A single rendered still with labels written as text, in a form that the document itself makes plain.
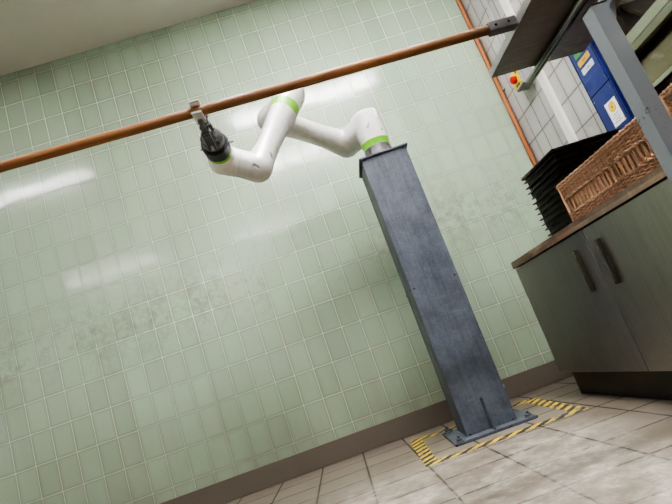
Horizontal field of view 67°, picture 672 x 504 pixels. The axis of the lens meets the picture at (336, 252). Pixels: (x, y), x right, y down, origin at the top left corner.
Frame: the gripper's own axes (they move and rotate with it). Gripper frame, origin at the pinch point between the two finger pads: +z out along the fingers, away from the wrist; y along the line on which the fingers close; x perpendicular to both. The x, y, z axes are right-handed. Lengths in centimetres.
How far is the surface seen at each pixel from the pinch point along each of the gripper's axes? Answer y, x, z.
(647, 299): 90, -102, 2
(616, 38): 34, -96, 39
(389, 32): -92, -105, -124
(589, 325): 94, -102, -34
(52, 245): -24, 107, -124
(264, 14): -126, -38, -124
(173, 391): 69, 63, -123
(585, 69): -1, -151, -49
